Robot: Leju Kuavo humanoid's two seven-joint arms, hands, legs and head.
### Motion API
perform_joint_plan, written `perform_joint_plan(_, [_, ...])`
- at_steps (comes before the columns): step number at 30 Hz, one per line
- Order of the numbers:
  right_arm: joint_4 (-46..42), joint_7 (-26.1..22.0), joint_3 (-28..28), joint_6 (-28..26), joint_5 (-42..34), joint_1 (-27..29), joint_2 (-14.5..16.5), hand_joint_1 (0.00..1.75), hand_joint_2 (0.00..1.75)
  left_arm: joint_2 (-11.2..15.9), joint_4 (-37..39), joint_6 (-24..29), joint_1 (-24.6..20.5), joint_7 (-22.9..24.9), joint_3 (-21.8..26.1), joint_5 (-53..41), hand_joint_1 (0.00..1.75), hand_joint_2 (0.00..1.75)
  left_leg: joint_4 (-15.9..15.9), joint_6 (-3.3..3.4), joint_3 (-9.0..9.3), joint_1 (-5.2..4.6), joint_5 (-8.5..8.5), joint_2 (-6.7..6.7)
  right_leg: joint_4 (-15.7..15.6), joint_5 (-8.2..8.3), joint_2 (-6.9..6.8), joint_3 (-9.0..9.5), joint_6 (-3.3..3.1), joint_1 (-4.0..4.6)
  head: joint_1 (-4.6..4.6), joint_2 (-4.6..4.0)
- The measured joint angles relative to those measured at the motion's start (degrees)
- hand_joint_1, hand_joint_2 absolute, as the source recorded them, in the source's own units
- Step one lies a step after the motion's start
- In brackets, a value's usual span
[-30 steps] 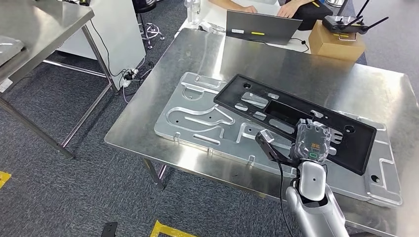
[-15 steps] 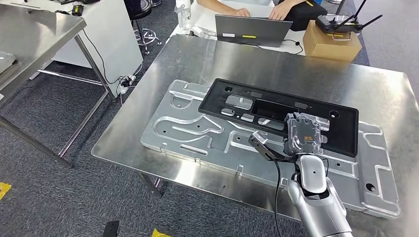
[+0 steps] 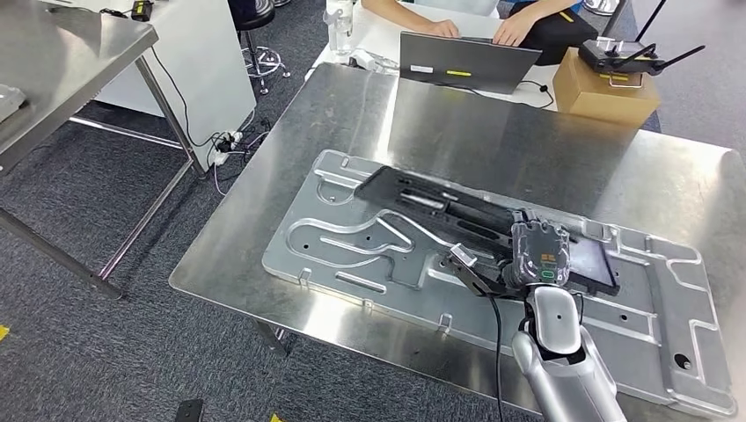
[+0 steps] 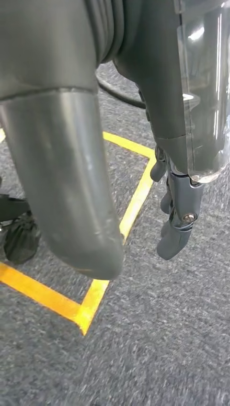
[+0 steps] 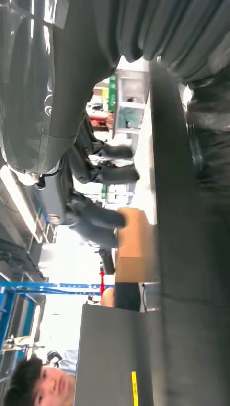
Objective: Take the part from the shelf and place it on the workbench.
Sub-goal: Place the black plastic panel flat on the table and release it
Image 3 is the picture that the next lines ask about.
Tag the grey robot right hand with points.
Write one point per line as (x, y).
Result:
(539, 256)

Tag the person's right hand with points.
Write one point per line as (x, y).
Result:
(443, 29)

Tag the person's left hand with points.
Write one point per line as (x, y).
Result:
(516, 29)

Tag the black plastic plate part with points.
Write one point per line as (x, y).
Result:
(419, 201)

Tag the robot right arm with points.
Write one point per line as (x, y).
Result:
(559, 373)

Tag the person's right forearm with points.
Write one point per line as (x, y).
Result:
(396, 14)

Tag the person's left forearm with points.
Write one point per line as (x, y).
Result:
(553, 7)

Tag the stainless steel workbench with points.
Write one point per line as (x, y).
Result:
(466, 140)

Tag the person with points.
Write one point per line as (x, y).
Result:
(460, 6)

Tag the dark grey laptop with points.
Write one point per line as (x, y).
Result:
(466, 61)

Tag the white desk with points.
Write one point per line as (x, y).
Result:
(379, 41)

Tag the white charger block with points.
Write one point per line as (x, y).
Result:
(364, 60)

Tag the black remote controller with antennas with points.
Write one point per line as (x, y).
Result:
(606, 55)

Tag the clear water bottle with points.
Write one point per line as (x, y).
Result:
(339, 29)

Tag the brown cardboard box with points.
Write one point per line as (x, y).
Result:
(600, 102)

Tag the silver stamped metal panel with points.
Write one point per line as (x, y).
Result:
(361, 262)
(10, 102)

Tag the black stool chrome base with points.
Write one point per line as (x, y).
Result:
(253, 11)

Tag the white cabinet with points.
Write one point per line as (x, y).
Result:
(198, 70)

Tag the white power strip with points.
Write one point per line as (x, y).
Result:
(224, 152)

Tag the small black device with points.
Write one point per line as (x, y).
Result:
(141, 10)

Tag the stainless steel table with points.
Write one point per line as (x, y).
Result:
(70, 52)

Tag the black flat block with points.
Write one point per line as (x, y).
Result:
(189, 412)

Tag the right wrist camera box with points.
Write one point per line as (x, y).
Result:
(463, 255)

